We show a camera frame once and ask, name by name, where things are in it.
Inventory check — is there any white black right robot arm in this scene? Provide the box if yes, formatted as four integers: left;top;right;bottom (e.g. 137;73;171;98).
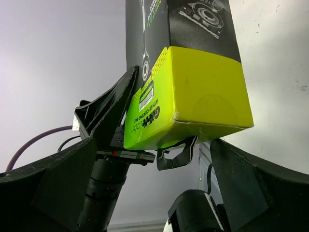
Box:
0;139;309;232

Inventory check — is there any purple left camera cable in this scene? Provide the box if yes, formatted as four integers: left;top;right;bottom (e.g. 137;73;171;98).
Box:
4;125;74;172

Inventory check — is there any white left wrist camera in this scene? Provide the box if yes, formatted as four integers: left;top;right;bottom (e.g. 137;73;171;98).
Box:
72;113;80;131

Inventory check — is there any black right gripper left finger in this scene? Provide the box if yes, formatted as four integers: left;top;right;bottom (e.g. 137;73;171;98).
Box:
0;138;96;232

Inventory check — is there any green black Gillette Labs box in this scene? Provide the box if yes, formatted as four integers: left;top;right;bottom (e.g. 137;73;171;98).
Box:
123;0;255;171

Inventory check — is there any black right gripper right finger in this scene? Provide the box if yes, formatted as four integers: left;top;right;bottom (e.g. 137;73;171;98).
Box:
210;139;309;232

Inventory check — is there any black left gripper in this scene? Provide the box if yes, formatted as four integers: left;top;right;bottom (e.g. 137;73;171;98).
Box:
74;66;155;232

